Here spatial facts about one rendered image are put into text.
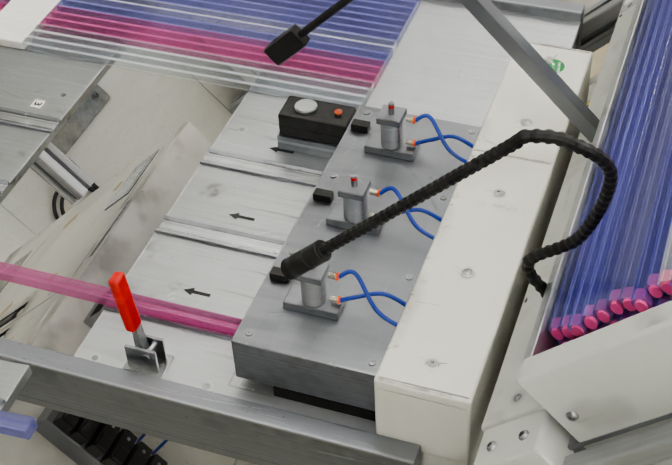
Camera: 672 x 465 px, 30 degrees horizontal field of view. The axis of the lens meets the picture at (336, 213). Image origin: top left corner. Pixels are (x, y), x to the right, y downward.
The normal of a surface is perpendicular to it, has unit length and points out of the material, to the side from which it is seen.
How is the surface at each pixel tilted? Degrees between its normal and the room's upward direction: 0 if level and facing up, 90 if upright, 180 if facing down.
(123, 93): 0
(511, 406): 90
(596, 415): 90
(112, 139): 0
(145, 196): 0
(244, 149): 46
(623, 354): 90
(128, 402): 90
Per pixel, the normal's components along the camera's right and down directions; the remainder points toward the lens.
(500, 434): -0.69, -0.67
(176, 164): 0.65, -0.37
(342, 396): -0.33, 0.65
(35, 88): -0.04, -0.74
